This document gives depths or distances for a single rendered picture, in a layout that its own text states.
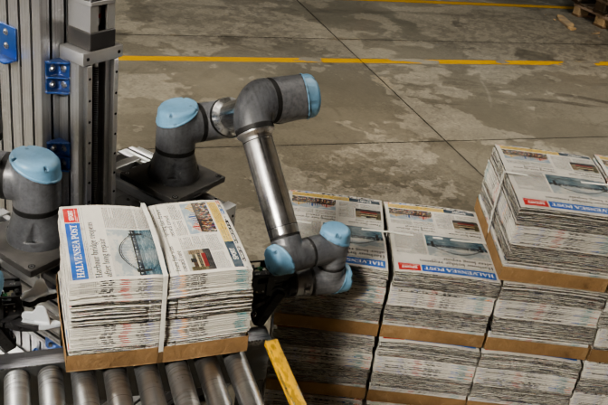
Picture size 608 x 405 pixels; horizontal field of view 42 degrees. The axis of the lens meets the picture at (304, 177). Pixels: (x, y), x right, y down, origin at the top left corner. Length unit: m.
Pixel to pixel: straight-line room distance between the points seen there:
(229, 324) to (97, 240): 0.33
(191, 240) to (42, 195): 0.44
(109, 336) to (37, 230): 0.46
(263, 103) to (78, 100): 0.49
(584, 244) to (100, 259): 1.21
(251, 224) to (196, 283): 2.16
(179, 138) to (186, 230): 0.59
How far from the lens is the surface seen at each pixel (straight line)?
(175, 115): 2.27
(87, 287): 1.59
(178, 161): 2.33
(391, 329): 2.21
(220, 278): 1.64
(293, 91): 1.97
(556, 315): 2.27
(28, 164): 1.97
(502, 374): 2.35
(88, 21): 2.06
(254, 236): 3.69
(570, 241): 2.14
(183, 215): 1.80
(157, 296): 1.63
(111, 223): 1.76
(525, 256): 2.13
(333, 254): 1.93
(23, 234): 2.05
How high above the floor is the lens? 1.96
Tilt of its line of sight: 27 degrees down
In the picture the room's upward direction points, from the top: 8 degrees clockwise
